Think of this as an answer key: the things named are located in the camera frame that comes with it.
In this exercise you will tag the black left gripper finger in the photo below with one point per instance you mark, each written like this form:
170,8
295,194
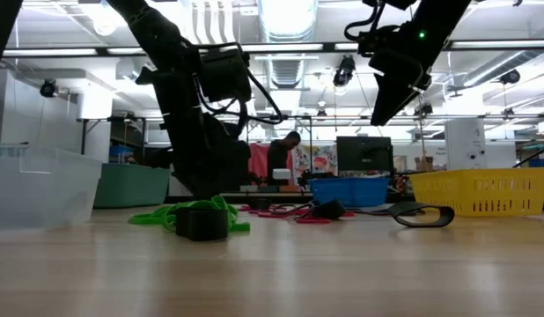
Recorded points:
232,185
203,187

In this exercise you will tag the yellow plastic basket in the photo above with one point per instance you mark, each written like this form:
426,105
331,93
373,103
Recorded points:
474,207

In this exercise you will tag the green rubber band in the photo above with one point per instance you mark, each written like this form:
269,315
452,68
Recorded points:
142,218
217,202
241,227

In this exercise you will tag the white box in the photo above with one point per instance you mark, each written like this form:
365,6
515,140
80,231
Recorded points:
281,174

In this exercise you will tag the thin wooden pole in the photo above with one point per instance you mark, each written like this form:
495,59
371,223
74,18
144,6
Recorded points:
421,132

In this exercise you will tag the white cylindrical appliance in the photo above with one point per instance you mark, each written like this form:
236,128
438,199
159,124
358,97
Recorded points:
463,145

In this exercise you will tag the pink hanging cloth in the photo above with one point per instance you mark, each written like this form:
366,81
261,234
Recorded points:
258,158

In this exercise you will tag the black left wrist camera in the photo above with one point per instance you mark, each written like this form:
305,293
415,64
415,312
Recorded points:
223,72

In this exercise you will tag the clear plastic bin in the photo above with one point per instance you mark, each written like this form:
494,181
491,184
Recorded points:
47,193

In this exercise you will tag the teal plastic basket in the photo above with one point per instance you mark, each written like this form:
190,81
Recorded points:
131,189

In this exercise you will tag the black monitor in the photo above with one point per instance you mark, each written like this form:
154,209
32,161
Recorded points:
364,156

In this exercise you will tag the blue box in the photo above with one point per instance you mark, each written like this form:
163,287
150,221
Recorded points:
540,162

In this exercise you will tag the black slanted rod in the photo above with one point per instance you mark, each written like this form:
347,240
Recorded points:
536,152

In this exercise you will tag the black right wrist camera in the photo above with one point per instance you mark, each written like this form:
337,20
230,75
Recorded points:
386,3

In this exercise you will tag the long ceiling light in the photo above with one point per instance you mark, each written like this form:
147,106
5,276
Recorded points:
281,46
501,44
47,52

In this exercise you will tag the cardboard box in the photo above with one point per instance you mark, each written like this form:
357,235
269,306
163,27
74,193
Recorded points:
426,165

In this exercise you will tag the blue storage bin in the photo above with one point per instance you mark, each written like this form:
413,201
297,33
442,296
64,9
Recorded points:
120,152

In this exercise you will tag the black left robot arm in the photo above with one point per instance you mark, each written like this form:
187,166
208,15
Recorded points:
166,44

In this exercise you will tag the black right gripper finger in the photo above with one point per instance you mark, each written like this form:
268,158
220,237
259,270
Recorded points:
416,94
391,99

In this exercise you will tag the thin grey rubber band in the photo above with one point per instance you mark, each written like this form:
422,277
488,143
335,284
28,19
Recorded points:
298,207

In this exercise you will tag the ceiling air vent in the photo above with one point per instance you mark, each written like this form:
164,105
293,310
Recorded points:
286,72

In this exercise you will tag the person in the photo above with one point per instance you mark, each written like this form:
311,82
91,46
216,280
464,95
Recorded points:
278,158

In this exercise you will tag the black ceiling camera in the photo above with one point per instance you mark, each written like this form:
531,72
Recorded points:
48,89
344,70
424,109
510,76

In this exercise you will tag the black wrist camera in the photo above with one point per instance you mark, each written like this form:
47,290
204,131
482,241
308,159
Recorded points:
386,3
223,72

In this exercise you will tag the blue plastic basket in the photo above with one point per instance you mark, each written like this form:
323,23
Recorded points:
351,191

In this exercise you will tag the floral hanging cloth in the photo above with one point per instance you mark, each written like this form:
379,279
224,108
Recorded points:
320,160

